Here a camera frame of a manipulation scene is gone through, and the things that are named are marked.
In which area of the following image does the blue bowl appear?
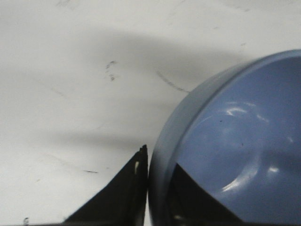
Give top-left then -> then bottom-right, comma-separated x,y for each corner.
149,49 -> 301,226

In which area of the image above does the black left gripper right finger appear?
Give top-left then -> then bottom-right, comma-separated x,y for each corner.
168,162 -> 245,226

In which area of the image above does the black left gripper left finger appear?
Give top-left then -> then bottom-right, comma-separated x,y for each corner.
63,145 -> 148,226

